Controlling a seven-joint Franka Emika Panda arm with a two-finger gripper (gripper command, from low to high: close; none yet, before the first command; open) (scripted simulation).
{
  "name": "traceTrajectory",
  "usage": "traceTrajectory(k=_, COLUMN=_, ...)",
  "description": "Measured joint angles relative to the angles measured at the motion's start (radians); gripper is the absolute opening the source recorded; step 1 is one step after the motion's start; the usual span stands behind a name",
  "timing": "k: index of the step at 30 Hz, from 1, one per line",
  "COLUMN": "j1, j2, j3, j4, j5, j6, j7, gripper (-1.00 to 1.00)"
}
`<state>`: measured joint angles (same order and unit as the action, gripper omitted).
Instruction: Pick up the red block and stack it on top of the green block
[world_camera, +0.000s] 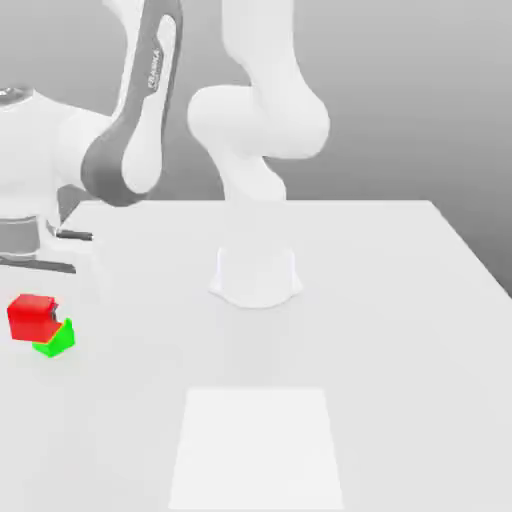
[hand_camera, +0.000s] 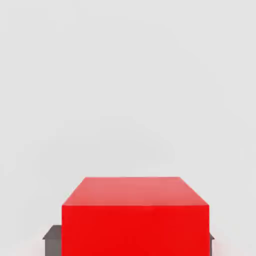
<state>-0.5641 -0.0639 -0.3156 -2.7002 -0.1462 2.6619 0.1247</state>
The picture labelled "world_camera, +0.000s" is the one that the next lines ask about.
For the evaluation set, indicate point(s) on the small green cube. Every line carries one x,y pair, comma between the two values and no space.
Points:
60,342

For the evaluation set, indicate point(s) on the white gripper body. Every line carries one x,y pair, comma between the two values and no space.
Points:
36,265

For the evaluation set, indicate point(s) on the small red cube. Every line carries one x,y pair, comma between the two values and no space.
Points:
30,318

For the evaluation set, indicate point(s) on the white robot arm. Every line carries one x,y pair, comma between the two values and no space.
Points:
256,120

